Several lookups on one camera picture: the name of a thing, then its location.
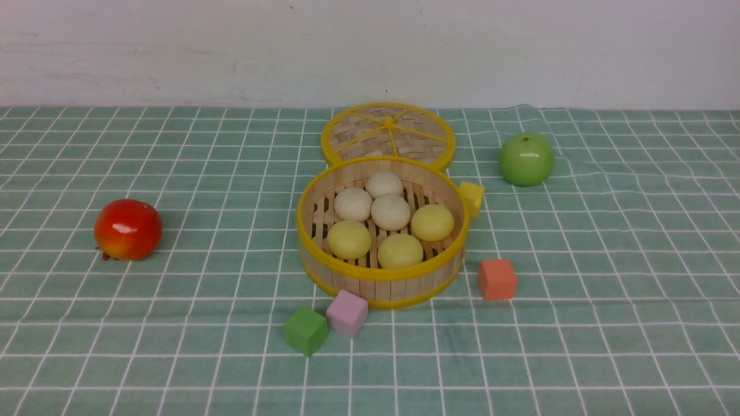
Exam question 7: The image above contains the white bun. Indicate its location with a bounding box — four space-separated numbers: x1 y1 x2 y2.
334 187 373 223
365 171 404 199
371 194 410 232

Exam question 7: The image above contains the yellow bun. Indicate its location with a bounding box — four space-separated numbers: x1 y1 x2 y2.
377 233 424 269
326 220 372 261
410 205 455 242

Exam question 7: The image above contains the bamboo steamer tray yellow rim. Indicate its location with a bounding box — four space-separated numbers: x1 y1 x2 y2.
295 157 471 310

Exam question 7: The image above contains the woven bamboo steamer lid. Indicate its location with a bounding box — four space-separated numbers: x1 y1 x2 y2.
320 102 456 172

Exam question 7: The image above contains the yellow cube block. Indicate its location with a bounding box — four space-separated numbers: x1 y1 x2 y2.
459 181 484 219

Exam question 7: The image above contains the pink cube block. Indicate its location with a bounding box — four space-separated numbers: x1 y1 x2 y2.
325 289 368 338

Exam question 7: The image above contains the green cube block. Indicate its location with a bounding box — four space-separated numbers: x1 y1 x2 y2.
283 306 330 357

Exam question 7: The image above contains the orange cube block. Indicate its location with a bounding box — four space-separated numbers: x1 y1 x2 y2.
478 259 518 301

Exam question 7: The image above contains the green apple toy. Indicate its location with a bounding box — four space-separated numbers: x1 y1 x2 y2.
499 132 555 187

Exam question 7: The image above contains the red pomegranate toy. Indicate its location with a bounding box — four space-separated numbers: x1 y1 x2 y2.
94 199 163 261

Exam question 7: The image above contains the green checkered tablecloth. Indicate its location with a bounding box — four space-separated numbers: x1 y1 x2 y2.
1 105 739 415

